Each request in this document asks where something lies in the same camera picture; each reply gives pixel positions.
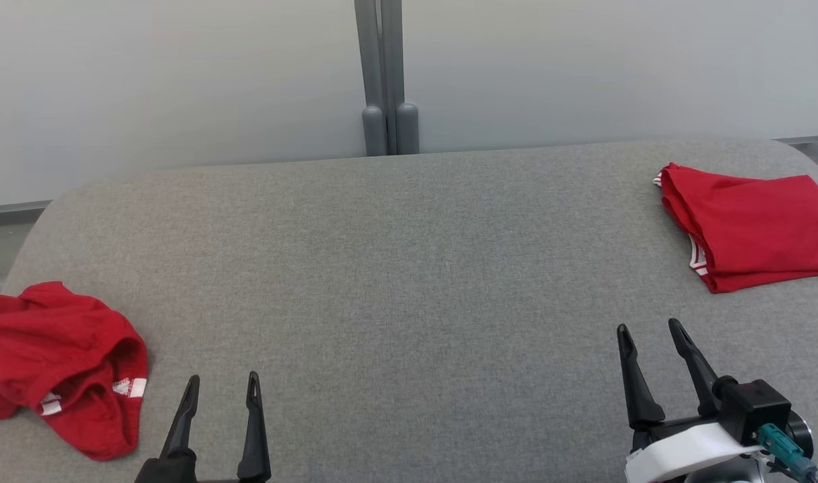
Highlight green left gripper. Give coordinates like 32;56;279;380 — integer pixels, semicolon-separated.
134;371;272;483

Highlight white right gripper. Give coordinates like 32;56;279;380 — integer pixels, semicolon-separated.
617;318;768;483

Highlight red shorts with white tags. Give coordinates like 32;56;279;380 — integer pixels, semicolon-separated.
0;281;149;462

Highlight red white basketball jersey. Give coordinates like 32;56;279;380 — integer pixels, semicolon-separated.
653;162;818;294

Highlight teal right camera connector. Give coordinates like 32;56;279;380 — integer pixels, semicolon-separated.
758;423;818;483

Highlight grey metal partition post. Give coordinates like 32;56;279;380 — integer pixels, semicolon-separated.
353;0;420;156

